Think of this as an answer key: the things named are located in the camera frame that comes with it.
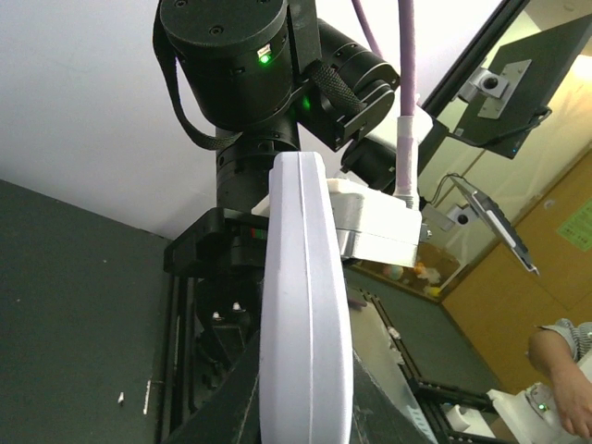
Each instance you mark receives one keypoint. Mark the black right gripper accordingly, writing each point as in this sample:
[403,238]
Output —
[219,264]

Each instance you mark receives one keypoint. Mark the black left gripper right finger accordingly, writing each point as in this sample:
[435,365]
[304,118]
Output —
[375,419]

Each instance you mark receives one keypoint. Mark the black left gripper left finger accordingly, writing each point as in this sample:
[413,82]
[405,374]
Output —
[232,414]

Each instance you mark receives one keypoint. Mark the lavender phone case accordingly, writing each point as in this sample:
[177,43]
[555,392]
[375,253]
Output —
[305,357]

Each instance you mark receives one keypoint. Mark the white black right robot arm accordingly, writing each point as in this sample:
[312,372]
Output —
[243,77]

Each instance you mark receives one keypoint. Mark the person forearm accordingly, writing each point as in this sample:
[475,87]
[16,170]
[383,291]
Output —
[555,351]

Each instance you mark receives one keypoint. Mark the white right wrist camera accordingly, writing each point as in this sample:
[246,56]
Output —
[374,226]

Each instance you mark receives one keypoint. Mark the black monitor on mount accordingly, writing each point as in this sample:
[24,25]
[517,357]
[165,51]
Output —
[510,98]

